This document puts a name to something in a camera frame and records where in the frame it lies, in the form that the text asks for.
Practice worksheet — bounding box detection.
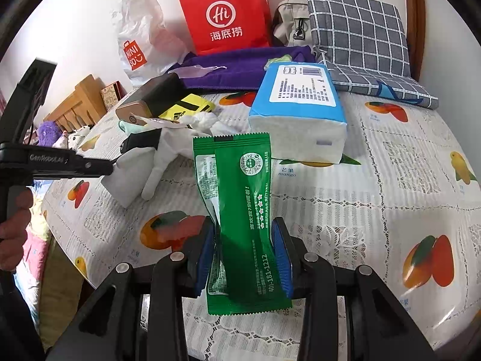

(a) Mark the light green cloth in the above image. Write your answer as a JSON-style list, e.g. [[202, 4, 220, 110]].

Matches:
[[264, 56, 293, 71]]

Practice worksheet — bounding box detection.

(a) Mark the black folding tool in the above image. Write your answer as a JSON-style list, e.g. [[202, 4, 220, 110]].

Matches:
[[119, 131, 162, 155]]

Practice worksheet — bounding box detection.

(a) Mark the white plastic shopping bag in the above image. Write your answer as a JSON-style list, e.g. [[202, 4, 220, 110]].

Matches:
[[113, 0, 188, 88]]

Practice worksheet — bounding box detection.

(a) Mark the crumpled white tissue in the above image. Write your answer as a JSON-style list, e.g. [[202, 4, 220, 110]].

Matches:
[[180, 111, 237, 138]]

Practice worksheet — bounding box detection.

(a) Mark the red paper bag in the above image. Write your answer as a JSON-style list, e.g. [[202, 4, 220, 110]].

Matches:
[[176, 0, 273, 56]]

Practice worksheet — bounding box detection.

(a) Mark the red patterned box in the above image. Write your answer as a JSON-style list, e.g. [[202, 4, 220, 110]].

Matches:
[[100, 82, 128, 111]]

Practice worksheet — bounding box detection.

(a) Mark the blue white tissue pack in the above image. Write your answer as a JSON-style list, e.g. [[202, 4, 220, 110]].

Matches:
[[248, 60, 348, 164]]

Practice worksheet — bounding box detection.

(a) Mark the brown wooden frame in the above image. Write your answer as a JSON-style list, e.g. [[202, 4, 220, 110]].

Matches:
[[401, 0, 427, 81]]

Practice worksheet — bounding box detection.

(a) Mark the translucent drawstring pouch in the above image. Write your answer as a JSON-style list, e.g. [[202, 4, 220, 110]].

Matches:
[[170, 64, 228, 83]]

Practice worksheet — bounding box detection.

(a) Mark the grey checked cloth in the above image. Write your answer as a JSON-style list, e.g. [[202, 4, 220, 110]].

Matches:
[[305, 0, 440, 110]]

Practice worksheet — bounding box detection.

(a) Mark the floral bed sheet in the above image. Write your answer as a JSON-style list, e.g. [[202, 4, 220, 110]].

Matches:
[[15, 180, 91, 350]]

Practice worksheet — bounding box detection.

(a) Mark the fruit print table cover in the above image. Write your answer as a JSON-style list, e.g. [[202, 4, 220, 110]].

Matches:
[[39, 83, 481, 361]]

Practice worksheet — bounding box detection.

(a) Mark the mint green cloth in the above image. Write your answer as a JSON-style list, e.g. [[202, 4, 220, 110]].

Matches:
[[118, 119, 145, 136]]

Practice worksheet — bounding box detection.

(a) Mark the wooden furniture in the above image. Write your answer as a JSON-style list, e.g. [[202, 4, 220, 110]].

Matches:
[[44, 74, 108, 132]]

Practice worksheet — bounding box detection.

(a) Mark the yellow black glove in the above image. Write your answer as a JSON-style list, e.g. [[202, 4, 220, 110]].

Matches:
[[158, 93, 216, 121]]

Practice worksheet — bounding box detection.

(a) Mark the dark green booklet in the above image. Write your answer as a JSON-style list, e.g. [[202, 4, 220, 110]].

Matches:
[[115, 72, 188, 126]]

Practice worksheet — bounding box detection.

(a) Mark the green snack packet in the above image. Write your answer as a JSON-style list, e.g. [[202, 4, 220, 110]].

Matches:
[[192, 131, 294, 316]]

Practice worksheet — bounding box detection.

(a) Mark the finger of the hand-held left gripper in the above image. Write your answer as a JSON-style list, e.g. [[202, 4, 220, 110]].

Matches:
[[65, 153, 114, 177]]

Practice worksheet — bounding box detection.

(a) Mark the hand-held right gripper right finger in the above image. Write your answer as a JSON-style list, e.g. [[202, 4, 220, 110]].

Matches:
[[271, 216, 440, 361]]

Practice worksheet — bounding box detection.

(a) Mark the white cloth glove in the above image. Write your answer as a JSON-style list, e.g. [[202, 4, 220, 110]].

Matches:
[[101, 126, 196, 208]]

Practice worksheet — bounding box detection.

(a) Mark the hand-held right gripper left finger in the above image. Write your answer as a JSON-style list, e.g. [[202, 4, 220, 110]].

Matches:
[[45, 216, 219, 361]]

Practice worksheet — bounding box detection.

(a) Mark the person's left hand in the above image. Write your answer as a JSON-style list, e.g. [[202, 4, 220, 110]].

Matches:
[[0, 189, 34, 271]]

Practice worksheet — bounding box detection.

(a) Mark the white plush toy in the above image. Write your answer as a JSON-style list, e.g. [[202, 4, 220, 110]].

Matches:
[[53, 125, 91, 151]]

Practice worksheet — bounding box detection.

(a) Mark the beige fabric bag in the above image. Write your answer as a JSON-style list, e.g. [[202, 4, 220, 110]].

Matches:
[[271, 0, 312, 48]]

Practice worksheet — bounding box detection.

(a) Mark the purple towel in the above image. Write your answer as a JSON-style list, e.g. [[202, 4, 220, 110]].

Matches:
[[168, 45, 320, 91]]

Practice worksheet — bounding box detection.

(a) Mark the purple plush toy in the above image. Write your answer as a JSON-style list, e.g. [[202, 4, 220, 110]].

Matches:
[[35, 120, 61, 147]]

